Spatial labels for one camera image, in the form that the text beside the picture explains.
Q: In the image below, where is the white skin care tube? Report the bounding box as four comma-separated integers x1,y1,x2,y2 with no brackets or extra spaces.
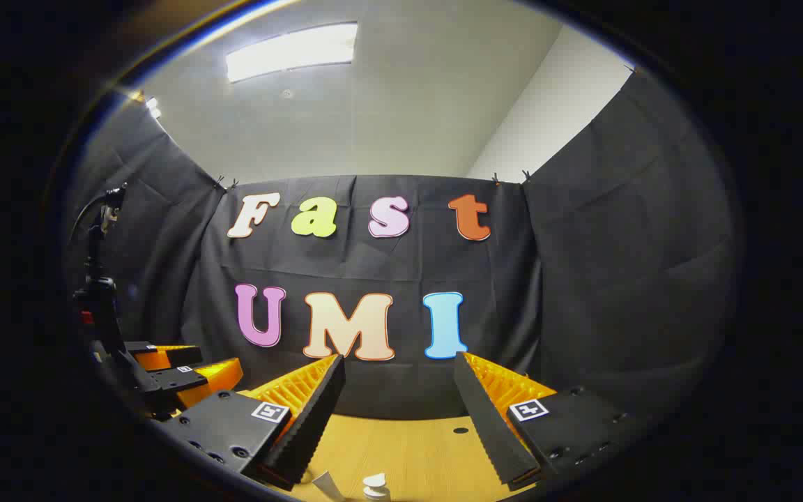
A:
312,471,345,501

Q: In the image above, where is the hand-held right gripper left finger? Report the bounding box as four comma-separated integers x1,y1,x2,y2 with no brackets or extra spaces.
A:
158,353,346,490

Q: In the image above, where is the long ceiling light panel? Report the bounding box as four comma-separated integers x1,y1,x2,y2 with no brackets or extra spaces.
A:
226,22,359,83

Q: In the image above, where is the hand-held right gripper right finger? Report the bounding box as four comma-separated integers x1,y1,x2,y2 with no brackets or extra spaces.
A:
453,351,646,490

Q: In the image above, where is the white pump bottle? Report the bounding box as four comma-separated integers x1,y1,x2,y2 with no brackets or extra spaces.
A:
362,473,392,501

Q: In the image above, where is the black backdrop cloth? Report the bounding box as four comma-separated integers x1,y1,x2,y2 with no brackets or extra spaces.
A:
63,66,740,423

